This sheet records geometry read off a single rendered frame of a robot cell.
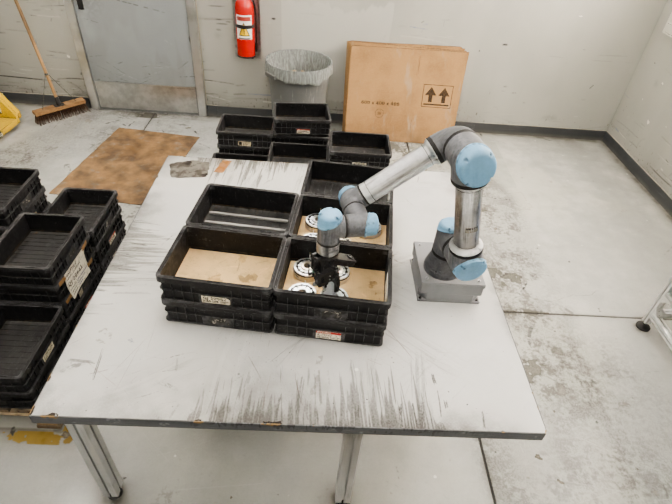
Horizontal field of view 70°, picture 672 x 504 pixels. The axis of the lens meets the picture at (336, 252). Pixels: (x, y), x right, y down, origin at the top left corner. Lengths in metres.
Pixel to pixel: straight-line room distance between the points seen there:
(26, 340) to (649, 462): 2.90
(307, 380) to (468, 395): 0.54
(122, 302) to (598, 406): 2.30
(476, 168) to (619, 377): 1.87
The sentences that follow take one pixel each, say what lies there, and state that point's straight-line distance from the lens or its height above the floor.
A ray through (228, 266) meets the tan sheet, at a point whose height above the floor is 0.83.
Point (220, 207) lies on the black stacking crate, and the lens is 2.18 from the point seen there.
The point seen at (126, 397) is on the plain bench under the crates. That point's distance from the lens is 1.72.
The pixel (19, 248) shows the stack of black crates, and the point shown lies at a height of 0.49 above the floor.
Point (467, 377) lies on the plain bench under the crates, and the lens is 1.79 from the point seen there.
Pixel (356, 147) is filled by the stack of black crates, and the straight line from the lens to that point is 3.43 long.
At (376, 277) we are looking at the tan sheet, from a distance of 1.85.
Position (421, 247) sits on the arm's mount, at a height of 0.81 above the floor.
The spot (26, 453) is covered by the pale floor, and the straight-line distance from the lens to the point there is 2.60.
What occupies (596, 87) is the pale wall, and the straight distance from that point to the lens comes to 5.36.
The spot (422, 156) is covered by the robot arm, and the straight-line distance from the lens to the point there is 1.59.
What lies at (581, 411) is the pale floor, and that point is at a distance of 2.82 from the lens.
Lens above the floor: 2.07
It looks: 40 degrees down
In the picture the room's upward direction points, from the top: 5 degrees clockwise
